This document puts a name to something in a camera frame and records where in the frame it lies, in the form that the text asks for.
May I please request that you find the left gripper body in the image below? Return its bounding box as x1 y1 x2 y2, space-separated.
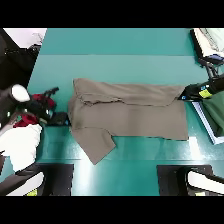
46 111 70 127

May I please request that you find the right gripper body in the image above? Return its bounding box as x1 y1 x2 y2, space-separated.
177 84 202 102

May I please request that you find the brown T-shirt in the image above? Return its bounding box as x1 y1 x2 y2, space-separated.
67 78 190 166

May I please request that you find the red garment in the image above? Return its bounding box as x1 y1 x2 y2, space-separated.
13 93 57 130

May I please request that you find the dark green garment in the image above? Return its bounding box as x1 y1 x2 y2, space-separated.
202 95 224 138

